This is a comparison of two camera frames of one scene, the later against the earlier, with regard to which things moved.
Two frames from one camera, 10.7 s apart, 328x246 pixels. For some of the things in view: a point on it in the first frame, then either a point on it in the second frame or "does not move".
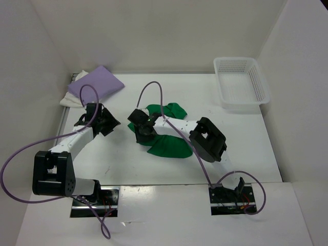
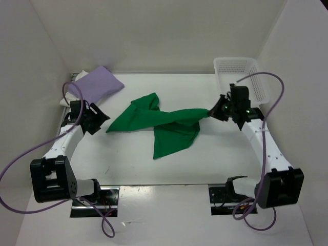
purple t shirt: x=105 y=83 does not move
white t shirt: x=71 y=100 does not move
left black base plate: x=108 y=200 does not move
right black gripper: x=140 y=138 -> x=214 y=111
